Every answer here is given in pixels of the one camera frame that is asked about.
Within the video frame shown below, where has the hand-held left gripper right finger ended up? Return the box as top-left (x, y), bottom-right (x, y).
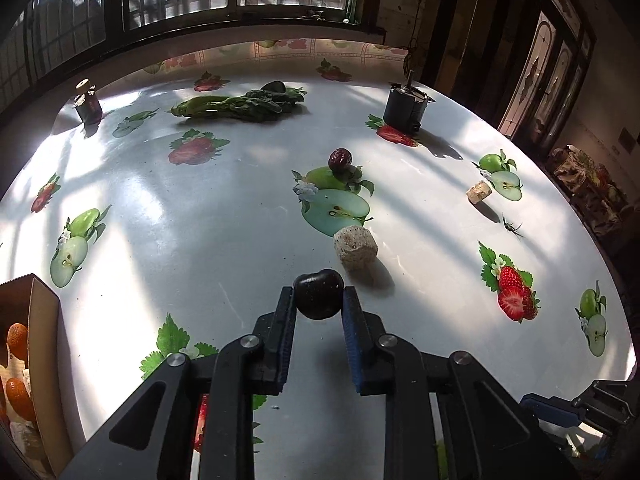
top-left (341, 286), bottom-right (576, 480)

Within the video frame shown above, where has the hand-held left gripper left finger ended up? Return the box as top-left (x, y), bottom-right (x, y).
top-left (59, 286), bottom-right (301, 480)

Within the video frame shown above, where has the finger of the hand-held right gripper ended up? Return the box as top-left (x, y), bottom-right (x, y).
top-left (519, 394), bottom-right (583, 427)

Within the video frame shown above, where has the dark purple plum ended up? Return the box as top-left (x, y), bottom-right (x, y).
top-left (292, 269), bottom-right (345, 321)

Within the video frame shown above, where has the shallow cardboard box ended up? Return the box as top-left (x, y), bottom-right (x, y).
top-left (0, 273), bottom-right (76, 478)

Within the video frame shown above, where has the small orange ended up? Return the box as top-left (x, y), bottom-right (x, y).
top-left (6, 322), bottom-right (30, 361)
top-left (4, 377), bottom-right (37, 422)

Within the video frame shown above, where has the dried red jujube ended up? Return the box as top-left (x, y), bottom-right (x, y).
top-left (327, 147), bottom-right (355, 173)

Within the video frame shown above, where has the beige cork chunk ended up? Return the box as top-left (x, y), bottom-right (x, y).
top-left (467, 180), bottom-right (494, 205)

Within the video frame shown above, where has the patterned cloth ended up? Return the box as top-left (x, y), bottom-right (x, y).
top-left (547, 145), bottom-right (633, 236)

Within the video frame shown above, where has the black metal can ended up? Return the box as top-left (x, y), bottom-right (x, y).
top-left (382, 71), bottom-right (437, 136)

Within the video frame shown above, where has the green leafy vegetable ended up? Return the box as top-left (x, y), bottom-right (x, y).
top-left (167, 80), bottom-right (307, 123)

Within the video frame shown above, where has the small dark glass jar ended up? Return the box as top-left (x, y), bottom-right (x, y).
top-left (74, 78), bottom-right (103, 125)

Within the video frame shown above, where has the wooden glass-panel door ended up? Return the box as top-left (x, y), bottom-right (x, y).
top-left (495, 0), bottom-right (598, 146)

